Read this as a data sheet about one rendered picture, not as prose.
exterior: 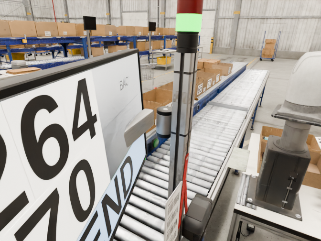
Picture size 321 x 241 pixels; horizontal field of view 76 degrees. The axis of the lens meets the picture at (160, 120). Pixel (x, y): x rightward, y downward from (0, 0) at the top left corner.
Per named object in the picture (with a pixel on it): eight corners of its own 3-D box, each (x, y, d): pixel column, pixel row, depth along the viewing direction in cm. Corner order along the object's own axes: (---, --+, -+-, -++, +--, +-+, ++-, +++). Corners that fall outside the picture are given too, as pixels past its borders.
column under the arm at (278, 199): (297, 189, 122) (315, 139, 109) (302, 221, 101) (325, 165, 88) (250, 175, 133) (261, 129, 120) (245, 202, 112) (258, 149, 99)
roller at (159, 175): (208, 201, 119) (209, 194, 117) (134, 171, 142) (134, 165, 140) (211, 195, 123) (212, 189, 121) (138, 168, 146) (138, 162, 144)
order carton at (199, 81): (195, 99, 237) (196, 84, 231) (172, 94, 250) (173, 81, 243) (206, 91, 269) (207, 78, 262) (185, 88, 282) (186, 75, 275)
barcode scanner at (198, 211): (211, 217, 73) (214, 197, 67) (200, 248, 64) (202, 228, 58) (194, 209, 75) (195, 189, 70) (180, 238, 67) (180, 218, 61)
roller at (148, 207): (192, 236, 98) (193, 229, 96) (108, 195, 121) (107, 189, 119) (196, 228, 102) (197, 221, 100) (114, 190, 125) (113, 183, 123)
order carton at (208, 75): (206, 91, 269) (207, 78, 262) (185, 88, 282) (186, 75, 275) (214, 85, 300) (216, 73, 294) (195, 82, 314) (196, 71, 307)
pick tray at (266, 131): (317, 163, 147) (321, 151, 143) (258, 150, 162) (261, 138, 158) (310, 145, 170) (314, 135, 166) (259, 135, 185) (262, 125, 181)
